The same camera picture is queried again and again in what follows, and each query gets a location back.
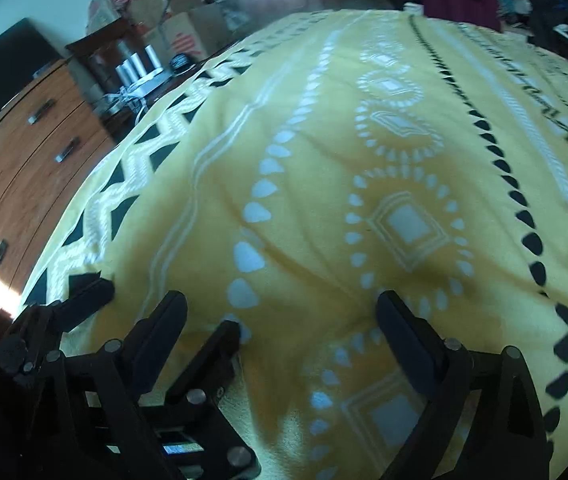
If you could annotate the brown wooden drawer dresser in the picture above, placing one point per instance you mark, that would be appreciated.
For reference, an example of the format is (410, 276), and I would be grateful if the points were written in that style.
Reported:
(50, 141)

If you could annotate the yellow patterned bed blanket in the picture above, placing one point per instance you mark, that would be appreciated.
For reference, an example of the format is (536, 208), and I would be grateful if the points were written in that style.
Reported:
(294, 178)

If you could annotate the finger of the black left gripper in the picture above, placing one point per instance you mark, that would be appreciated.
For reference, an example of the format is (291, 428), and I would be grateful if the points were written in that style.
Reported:
(86, 299)
(213, 367)

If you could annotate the cardboard box with red print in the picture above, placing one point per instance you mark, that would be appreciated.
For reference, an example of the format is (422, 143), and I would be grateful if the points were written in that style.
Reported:
(199, 33)

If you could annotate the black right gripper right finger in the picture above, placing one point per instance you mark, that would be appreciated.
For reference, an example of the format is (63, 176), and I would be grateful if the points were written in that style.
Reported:
(506, 439)

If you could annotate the black flat screen television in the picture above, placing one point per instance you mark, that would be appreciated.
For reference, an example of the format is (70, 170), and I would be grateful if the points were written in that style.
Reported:
(23, 52)

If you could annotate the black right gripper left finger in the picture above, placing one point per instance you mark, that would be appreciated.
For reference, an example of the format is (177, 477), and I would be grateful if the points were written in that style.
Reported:
(165, 441)

